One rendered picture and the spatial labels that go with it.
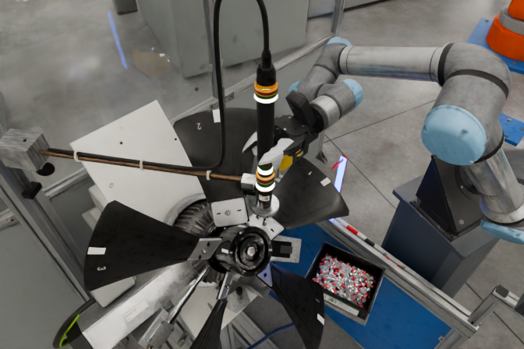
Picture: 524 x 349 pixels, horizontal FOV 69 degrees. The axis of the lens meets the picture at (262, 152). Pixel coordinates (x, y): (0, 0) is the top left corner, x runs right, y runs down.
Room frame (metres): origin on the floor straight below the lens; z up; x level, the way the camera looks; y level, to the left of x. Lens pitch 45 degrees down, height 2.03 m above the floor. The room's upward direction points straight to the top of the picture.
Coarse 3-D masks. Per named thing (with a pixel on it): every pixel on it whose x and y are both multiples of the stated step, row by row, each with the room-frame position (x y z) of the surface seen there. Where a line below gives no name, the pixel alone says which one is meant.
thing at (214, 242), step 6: (204, 240) 0.48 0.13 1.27; (210, 240) 0.49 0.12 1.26; (216, 240) 0.49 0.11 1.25; (198, 246) 0.48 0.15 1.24; (204, 246) 0.49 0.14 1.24; (210, 246) 0.49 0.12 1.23; (216, 246) 0.50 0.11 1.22; (198, 252) 0.48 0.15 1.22; (210, 252) 0.49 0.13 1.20; (192, 258) 0.48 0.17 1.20; (198, 258) 0.48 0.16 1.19; (204, 258) 0.49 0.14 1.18
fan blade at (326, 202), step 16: (304, 160) 0.81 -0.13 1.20; (288, 176) 0.75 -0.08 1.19; (304, 176) 0.75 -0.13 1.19; (320, 176) 0.76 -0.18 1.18; (272, 192) 0.69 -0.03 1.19; (288, 192) 0.69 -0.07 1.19; (304, 192) 0.69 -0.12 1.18; (320, 192) 0.70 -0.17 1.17; (336, 192) 0.72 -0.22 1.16; (288, 208) 0.64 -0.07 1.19; (304, 208) 0.64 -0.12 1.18; (320, 208) 0.65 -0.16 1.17; (336, 208) 0.66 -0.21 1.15; (288, 224) 0.58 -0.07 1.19; (304, 224) 0.59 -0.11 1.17
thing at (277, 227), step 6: (252, 216) 0.61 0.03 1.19; (246, 222) 0.59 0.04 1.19; (252, 222) 0.59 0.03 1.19; (258, 222) 0.59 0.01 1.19; (270, 222) 0.59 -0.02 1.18; (276, 222) 0.59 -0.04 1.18; (264, 228) 0.57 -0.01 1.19; (270, 228) 0.57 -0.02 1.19; (276, 228) 0.57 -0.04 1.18; (282, 228) 0.57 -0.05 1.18; (270, 234) 0.55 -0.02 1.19; (276, 234) 0.55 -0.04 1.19
